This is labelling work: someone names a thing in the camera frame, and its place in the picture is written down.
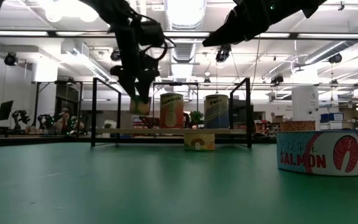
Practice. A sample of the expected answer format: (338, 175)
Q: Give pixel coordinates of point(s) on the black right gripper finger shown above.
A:
(235, 35)
(228, 25)

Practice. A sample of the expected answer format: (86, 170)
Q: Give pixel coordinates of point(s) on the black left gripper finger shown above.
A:
(145, 91)
(133, 88)

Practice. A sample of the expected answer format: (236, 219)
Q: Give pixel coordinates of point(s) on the green citrus label can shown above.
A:
(140, 109)

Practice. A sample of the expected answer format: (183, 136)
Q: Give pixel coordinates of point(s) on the pineapple label can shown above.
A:
(172, 110)

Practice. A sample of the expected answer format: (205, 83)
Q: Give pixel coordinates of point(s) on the short mushroom label can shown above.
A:
(199, 142)

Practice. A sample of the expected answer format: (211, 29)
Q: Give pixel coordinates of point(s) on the peas label can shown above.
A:
(216, 113)

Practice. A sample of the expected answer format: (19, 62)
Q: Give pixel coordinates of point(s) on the salmon label can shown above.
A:
(319, 152)

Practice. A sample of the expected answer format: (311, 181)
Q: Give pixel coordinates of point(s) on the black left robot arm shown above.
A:
(110, 9)

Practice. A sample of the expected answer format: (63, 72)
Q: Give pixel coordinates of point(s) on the black background robot arm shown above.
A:
(20, 117)
(45, 120)

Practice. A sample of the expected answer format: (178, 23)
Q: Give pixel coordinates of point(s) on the black ceiling spotlight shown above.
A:
(277, 79)
(335, 58)
(10, 59)
(115, 56)
(222, 54)

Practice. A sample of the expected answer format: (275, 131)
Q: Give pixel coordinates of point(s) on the background potted plant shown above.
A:
(196, 117)

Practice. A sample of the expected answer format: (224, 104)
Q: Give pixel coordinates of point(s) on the person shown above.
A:
(63, 120)

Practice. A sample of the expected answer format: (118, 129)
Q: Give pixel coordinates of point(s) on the cardboard box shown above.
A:
(277, 117)

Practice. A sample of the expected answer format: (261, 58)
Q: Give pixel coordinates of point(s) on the black metal rack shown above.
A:
(37, 102)

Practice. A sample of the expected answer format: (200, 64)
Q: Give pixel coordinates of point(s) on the white room pillar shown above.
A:
(305, 107)

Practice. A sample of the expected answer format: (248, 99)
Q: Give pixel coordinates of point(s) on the green table mat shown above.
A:
(166, 193)

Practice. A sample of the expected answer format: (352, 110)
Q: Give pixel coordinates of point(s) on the blue storage bins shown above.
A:
(331, 119)

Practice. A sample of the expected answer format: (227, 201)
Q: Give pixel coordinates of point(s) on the black background monitor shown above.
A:
(4, 110)

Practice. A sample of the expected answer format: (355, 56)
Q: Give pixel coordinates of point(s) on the black background frame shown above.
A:
(175, 83)

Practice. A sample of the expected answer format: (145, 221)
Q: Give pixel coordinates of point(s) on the black ceiling light rail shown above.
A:
(294, 35)

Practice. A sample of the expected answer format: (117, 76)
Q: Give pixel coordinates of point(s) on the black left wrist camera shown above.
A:
(151, 32)

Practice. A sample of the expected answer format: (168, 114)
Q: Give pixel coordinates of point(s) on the wooden shelf black frame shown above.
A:
(166, 131)

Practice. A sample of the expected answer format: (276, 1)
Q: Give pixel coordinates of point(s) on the ceiling ventilation duct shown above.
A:
(182, 18)

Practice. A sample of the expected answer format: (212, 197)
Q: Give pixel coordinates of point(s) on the black rig frame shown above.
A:
(26, 141)

